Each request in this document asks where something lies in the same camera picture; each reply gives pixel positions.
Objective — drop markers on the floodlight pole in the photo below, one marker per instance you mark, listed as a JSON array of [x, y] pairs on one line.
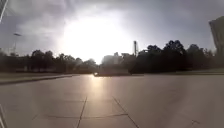
[[15, 41]]

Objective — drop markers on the concrete kerb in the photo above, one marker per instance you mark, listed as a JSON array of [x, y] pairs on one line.
[[33, 79]]

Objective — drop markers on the grey concrete slab pavement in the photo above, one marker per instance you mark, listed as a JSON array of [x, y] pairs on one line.
[[133, 100]]

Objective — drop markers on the grass strip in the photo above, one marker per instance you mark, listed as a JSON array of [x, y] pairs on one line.
[[23, 75]]

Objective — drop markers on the large building with windows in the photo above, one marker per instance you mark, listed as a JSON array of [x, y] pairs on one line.
[[218, 35]]

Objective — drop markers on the tall mast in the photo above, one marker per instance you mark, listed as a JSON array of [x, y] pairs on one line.
[[135, 48]]

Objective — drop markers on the row of dark trees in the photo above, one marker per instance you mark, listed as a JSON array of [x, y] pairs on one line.
[[166, 58]]

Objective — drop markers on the low wall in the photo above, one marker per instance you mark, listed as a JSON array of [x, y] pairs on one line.
[[111, 71]]

